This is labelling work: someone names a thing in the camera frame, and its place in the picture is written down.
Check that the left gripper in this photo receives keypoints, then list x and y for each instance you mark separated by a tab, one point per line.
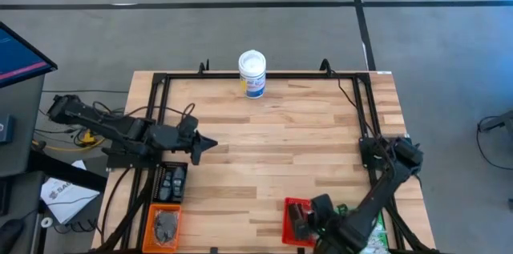
180	142

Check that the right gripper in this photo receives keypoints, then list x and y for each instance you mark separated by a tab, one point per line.
324	214

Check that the red plastic basket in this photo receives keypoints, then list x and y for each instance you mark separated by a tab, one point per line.
285	226

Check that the clear cotton swab pack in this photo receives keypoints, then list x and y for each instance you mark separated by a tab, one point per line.
377	240

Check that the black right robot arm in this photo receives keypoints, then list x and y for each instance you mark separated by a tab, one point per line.
380	194

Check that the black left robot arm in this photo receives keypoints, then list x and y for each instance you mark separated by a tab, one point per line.
108	126

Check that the black plastic basket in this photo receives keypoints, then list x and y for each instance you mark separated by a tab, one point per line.
160	164

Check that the disinfecting wipes canister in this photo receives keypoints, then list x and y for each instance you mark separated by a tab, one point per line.
252	65

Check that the orange plastic basket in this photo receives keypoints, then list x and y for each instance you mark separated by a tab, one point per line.
149	226

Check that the white printed booklet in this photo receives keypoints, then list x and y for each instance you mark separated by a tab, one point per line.
66	198

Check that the white tape roll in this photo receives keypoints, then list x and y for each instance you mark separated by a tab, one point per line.
43	222

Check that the grey desk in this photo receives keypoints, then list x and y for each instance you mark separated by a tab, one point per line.
20	97

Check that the small black device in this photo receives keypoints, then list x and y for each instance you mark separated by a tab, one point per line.
6	130

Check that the monitor with blue screen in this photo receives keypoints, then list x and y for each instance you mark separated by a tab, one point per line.
20	57

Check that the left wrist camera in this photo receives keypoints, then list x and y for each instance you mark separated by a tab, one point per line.
188	123

